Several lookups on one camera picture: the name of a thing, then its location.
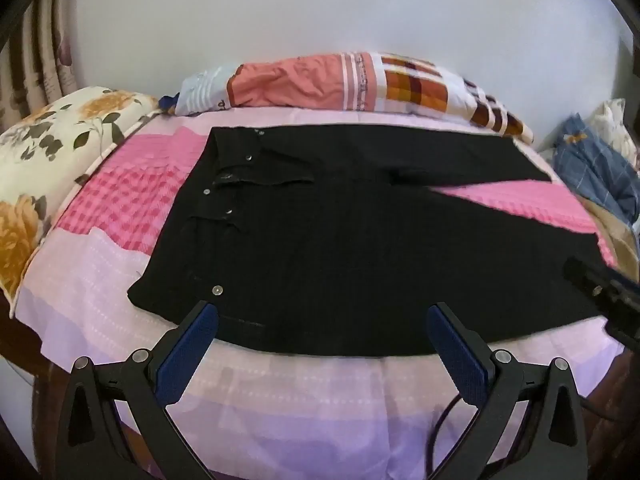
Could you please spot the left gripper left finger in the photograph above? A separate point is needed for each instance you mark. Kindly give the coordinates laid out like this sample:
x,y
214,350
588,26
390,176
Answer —
x,y
91,443

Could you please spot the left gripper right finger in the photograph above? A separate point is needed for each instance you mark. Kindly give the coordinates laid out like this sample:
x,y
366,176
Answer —
x,y
528,421

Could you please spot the black pants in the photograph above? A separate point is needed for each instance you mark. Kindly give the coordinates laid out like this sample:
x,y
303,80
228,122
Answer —
x,y
334,240

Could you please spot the blue plaid cloth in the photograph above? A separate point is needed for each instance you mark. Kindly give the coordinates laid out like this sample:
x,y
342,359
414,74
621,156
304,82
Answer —
x,y
595,171

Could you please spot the white cloth at right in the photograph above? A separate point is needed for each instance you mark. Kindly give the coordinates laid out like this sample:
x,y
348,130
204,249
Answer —
x,y
607,122

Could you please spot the floral cream pillow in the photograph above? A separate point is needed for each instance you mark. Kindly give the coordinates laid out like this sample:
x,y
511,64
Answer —
x,y
48,157

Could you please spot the beige floral curtain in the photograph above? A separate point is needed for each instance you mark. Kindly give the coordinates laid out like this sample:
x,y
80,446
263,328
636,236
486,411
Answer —
x,y
36,57

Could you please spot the orange plaid folded quilt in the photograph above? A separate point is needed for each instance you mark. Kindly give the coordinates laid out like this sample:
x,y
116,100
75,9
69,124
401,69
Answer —
x,y
371,82

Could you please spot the brown wooden bed frame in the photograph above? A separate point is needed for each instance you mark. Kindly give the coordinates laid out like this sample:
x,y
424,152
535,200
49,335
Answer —
x,y
32,388

